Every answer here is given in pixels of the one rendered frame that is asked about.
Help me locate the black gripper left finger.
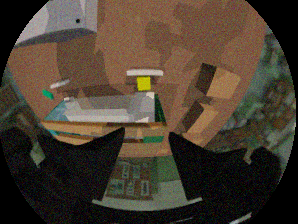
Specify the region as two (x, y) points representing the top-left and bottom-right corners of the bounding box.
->
(37, 127), (125, 201)

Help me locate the small olive-yellow block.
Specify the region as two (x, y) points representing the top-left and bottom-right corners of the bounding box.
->
(137, 76), (152, 91)

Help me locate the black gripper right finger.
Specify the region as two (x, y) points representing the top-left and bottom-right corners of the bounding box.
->
(169, 132), (247, 201)

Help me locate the small green block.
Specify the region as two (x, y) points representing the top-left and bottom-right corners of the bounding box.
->
(43, 89), (53, 99)

